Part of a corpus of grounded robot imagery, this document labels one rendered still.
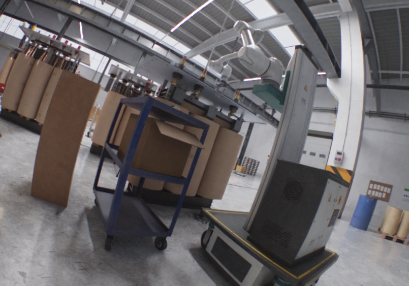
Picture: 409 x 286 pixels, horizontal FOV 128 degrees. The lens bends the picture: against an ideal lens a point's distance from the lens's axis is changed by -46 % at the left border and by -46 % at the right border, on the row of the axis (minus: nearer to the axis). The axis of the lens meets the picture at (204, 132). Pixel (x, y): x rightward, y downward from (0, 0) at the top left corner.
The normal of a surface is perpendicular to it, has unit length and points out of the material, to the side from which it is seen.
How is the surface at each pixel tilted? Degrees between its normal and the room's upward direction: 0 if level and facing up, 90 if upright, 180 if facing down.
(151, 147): 90
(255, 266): 90
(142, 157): 90
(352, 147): 90
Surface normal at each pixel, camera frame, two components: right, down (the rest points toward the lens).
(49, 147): 0.56, 0.12
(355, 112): -0.76, -0.32
